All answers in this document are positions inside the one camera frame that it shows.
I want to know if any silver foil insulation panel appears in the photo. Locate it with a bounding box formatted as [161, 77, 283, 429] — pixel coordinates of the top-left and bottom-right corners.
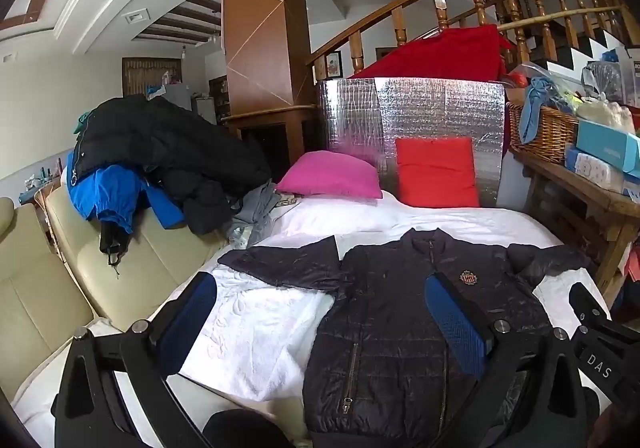
[315, 77, 506, 208]

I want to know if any blue jacket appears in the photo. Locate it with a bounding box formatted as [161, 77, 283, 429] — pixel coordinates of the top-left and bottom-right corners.
[69, 163, 186, 254]

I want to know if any wicker basket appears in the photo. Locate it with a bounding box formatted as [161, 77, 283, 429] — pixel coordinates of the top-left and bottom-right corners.
[506, 101, 581, 166]

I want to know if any red pillow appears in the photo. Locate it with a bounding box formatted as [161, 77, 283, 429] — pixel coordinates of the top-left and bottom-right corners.
[395, 137, 481, 209]

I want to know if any pile of black coats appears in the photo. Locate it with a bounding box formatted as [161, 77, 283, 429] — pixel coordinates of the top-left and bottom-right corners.
[74, 94, 273, 236]

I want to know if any tissue paper pack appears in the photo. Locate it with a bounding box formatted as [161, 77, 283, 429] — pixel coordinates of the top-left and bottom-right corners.
[565, 145, 626, 190]

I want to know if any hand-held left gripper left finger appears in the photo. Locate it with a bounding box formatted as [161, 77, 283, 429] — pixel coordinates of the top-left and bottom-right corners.
[52, 271, 218, 448]

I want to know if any blue cloth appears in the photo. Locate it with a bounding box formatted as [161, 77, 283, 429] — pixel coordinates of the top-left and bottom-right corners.
[519, 77, 576, 144]

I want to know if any beige leather sofa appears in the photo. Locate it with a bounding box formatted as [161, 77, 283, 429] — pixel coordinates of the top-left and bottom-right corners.
[0, 183, 228, 396]

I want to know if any white refrigerator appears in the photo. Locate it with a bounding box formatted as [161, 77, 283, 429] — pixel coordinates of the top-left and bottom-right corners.
[192, 96, 218, 125]

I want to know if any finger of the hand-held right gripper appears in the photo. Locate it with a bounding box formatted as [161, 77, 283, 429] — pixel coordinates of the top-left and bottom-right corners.
[569, 282, 612, 329]

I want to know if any wooden pillar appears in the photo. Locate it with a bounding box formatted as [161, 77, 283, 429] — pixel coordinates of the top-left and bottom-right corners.
[221, 0, 318, 169]

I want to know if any white embossed bed cover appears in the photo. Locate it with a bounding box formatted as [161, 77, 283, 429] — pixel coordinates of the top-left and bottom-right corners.
[12, 191, 601, 448]

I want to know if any teal cardboard box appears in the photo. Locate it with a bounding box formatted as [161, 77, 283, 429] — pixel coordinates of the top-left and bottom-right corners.
[575, 119, 640, 174]

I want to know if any red blanket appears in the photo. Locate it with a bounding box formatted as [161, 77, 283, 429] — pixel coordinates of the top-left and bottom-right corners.
[350, 25, 513, 82]

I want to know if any pink pillow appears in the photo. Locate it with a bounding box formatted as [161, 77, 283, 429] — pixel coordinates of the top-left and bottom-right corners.
[276, 151, 383, 200]

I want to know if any clear plastic bag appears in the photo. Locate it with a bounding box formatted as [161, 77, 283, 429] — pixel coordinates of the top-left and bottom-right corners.
[581, 60, 640, 106]

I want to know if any bamboo window blind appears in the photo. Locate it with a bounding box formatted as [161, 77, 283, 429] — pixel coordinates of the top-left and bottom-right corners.
[122, 57, 181, 96]

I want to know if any dark quilted puffer jacket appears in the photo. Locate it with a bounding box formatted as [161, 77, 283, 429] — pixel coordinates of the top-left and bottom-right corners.
[217, 227, 596, 448]

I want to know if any wooden side table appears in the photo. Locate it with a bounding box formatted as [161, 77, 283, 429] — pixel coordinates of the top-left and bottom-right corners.
[507, 148, 640, 309]

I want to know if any grey garment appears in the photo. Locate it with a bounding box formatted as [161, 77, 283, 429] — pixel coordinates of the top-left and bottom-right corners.
[225, 181, 297, 249]

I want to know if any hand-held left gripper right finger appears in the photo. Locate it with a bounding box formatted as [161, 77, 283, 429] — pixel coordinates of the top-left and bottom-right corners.
[424, 272, 588, 448]

